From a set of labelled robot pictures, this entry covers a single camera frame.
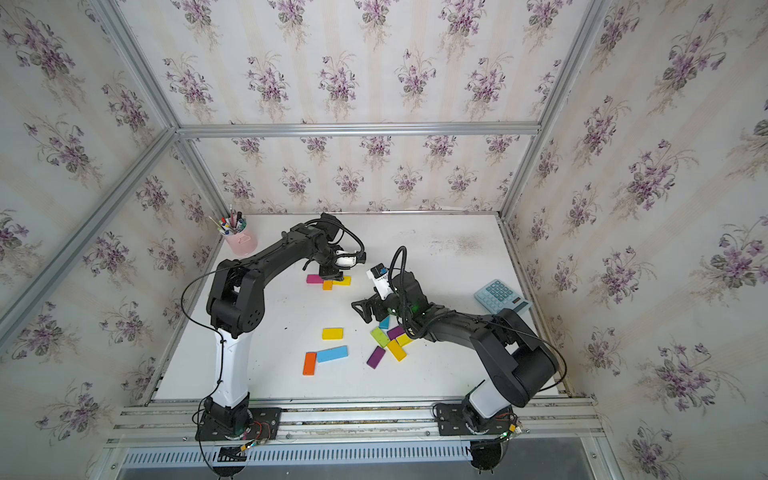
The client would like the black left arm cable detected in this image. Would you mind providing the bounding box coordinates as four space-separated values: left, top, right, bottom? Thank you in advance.
329 217 367 265

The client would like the aluminium front rail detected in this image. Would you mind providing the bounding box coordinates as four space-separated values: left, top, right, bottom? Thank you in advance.
106 397 605 448

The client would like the light blue calculator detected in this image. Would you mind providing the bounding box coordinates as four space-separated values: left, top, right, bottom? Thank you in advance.
473 279 531 316

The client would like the orange wooden block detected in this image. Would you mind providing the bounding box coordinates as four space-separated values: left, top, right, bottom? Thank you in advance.
302 352 317 376

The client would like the yellow block flat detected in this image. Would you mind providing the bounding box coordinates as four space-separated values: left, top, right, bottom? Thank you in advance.
321 328 344 341

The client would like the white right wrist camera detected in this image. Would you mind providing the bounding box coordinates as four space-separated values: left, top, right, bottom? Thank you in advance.
366 263 394 301

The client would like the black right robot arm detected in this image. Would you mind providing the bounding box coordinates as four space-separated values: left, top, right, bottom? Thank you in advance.
351 270 560 418

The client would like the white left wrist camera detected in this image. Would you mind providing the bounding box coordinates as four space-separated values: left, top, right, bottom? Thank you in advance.
334 250 367 270

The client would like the pink metal pen bucket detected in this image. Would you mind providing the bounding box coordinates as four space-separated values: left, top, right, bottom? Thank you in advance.
224 229 258 256

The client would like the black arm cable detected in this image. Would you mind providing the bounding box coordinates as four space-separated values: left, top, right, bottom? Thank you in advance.
329 217 367 265
388 245 412 295

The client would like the light blue wooden block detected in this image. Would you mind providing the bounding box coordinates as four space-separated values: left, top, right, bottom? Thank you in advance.
316 345 349 363

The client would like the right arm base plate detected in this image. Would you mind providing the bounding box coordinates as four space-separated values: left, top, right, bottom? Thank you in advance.
432 403 522 438

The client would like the green wooden block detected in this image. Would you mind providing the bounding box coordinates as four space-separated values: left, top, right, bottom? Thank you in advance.
371 327 390 348

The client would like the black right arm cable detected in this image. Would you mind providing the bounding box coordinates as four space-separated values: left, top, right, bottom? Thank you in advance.
388 245 412 295

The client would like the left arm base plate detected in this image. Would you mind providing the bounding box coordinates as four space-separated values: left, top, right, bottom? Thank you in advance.
195 408 283 442

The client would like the lemon yellow block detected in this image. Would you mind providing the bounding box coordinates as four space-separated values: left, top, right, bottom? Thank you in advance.
396 334 412 347

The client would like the small purple block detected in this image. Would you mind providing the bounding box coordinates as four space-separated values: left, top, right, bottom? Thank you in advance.
387 325 405 340

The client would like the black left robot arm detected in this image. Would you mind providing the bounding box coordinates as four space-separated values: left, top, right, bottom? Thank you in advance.
203 213 362 411

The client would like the purple wooden block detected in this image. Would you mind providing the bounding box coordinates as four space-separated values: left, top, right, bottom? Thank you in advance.
366 346 386 369

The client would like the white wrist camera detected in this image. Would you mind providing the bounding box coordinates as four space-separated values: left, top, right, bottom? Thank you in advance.
366 263 394 301
334 250 367 270

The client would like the yellow block near right arm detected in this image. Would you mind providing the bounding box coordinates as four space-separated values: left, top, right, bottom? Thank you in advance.
387 340 407 362

